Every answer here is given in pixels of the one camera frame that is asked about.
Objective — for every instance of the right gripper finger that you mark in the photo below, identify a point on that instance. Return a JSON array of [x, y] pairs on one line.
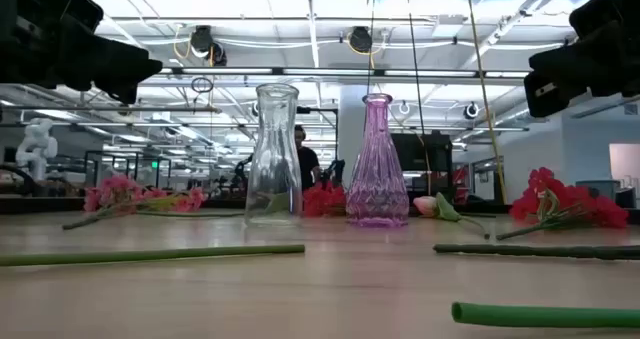
[[570, 61], [545, 99]]

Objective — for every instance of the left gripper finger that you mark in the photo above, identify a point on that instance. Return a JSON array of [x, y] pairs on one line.
[[125, 94], [125, 64]]

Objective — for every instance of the pink flower bunch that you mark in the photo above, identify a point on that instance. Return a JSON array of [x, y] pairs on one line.
[[117, 191]]

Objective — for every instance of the red flower bunch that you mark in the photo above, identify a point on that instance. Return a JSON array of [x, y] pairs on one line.
[[575, 199], [322, 201]]

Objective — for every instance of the white flower bunch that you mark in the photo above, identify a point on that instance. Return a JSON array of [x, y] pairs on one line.
[[525, 251]]

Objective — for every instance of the pink tulip with stem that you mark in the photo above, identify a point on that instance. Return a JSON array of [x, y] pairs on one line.
[[426, 205], [150, 255]]

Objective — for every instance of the clear glass vase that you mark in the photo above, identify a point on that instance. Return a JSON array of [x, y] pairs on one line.
[[274, 169]]

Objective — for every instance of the purple glass vase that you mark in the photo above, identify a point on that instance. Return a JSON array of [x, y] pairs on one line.
[[377, 189]]

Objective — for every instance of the small black robot arm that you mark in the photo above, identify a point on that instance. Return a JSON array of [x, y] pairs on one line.
[[334, 171], [242, 171]]

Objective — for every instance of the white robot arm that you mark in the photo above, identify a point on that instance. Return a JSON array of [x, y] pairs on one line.
[[36, 146]]

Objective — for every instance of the red storage rack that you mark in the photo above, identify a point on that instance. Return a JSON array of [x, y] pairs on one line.
[[461, 184]]

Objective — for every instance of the black computer case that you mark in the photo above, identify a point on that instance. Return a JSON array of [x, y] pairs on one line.
[[415, 151]]

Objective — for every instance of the person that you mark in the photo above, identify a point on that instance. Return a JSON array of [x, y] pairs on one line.
[[306, 164]]

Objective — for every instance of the long ceiling light bar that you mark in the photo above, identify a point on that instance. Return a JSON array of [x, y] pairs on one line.
[[325, 72]]

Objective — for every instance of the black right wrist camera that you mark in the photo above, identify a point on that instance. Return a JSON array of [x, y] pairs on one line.
[[605, 9]]

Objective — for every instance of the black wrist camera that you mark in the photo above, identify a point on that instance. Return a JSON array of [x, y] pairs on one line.
[[605, 9], [75, 6]]

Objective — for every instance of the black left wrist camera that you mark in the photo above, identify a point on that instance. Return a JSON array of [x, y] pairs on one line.
[[75, 6]]

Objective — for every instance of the black metal workcell frame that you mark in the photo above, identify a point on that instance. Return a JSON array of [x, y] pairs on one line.
[[127, 169]]

